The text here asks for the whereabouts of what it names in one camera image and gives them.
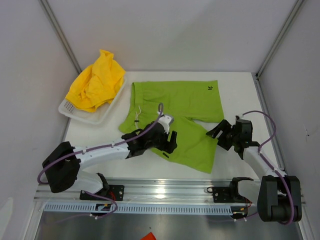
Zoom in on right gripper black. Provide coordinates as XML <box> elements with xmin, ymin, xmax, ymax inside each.
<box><xmin>205</xmin><ymin>119</ymin><xmax>239</xmax><ymax>151</ymax></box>

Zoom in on lime green shorts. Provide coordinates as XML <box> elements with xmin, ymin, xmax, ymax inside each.
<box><xmin>118</xmin><ymin>80</ymin><xmax>224</xmax><ymax>174</ymax></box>

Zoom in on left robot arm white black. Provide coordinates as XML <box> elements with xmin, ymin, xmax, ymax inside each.
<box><xmin>42</xmin><ymin>122</ymin><xmax>178</xmax><ymax>200</ymax></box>

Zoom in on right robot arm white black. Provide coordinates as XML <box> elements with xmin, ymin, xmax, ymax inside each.
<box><xmin>206</xmin><ymin>119</ymin><xmax>302</xmax><ymax>224</ymax></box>

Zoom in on yellow shorts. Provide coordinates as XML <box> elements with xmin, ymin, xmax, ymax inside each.
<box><xmin>65</xmin><ymin>49</ymin><xmax>126</xmax><ymax>113</ymax></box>

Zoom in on white plastic basket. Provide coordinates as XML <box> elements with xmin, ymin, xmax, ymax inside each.
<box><xmin>58</xmin><ymin>75</ymin><xmax>128</xmax><ymax>125</ymax></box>

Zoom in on orange object at bottom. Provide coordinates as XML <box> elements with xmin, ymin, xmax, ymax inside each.
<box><xmin>141</xmin><ymin>232</ymin><xmax>156</xmax><ymax>240</ymax></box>

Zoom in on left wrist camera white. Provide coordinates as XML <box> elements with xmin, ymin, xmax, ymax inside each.
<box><xmin>158</xmin><ymin>114</ymin><xmax>174</xmax><ymax>134</ymax></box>

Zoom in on right side aluminium rail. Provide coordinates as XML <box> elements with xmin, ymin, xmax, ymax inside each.
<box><xmin>251</xmin><ymin>73</ymin><xmax>288</xmax><ymax>173</ymax></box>

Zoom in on aluminium mounting rail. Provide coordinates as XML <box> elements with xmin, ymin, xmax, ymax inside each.
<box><xmin>33</xmin><ymin>177</ymin><xmax>306</xmax><ymax>205</ymax></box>

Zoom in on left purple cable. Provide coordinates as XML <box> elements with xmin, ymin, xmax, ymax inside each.
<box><xmin>36</xmin><ymin>102</ymin><xmax>122</xmax><ymax>221</ymax></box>

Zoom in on purple cable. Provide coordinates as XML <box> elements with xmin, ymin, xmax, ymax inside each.
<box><xmin>36</xmin><ymin>102</ymin><xmax>122</xmax><ymax>221</ymax></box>
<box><xmin>224</xmin><ymin>110</ymin><xmax>296</xmax><ymax>225</ymax></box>

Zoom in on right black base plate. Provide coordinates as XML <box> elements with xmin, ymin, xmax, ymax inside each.
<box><xmin>206</xmin><ymin>186</ymin><xmax>242</xmax><ymax>203</ymax></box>

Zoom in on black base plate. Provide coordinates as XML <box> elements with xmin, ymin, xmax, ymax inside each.
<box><xmin>79</xmin><ymin>184</ymin><xmax>125</xmax><ymax>201</ymax></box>
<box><xmin>206</xmin><ymin>186</ymin><xmax>242</xmax><ymax>203</ymax></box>

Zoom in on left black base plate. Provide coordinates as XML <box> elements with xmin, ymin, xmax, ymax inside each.
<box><xmin>79</xmin><ymin>184</ymin><xmax>125</xmax><ymax>201</ymax></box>

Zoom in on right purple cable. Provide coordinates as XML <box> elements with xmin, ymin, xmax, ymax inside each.
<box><xmin>224</xmin><ymin>110</ymin><xmax>296</xmax><ymax>225</ymax></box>

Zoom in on slotted cable duct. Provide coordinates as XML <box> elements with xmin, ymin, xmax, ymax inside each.
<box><xmin>43</xmin><ymin>202</ymin><xmax>233</xmax><ymax>216</ymax></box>

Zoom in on right corner aluminium post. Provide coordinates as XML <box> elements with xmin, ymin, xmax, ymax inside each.
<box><xmin>255</xmin><ymin>0</ymin><xmax>307</xmax><ymax>80</ymax></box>

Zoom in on corner aluminium post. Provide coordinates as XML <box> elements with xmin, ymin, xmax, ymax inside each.
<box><xmin>255</xmin><ymin>0</ymin><xmax>307</xmax><ymax>80</ymax></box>
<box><xmin>38</xmin><ymin>0</ymin><xmax>82</xmax><ymax>74</ymax></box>

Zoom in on left corner aluminium post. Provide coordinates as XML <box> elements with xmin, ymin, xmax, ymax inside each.
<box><xmin>38</xmin><ymin>0</ymin><xmax>82</xmax><ymax>74</ymax></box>

